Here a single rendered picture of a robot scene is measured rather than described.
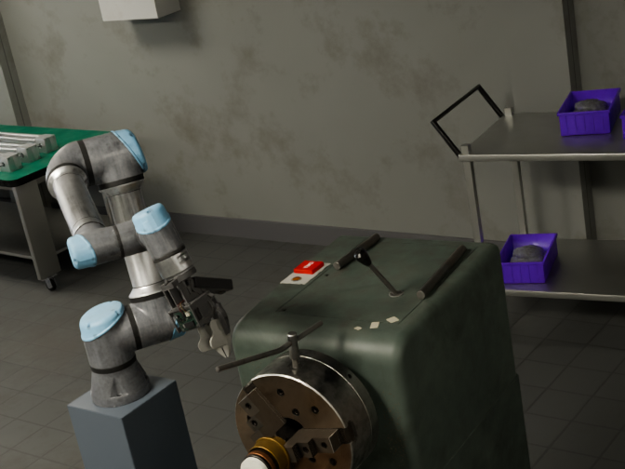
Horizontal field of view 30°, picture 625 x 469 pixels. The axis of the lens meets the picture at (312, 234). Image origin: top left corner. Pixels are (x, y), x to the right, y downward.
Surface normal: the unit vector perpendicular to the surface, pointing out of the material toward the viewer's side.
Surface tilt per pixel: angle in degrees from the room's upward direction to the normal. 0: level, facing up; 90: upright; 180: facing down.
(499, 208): 90
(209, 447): 0
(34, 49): 90
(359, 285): 0
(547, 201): 90
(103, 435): 90
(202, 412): 0
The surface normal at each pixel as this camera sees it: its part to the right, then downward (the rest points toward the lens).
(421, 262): -0.18, -0.92
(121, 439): -0.58, 0.38
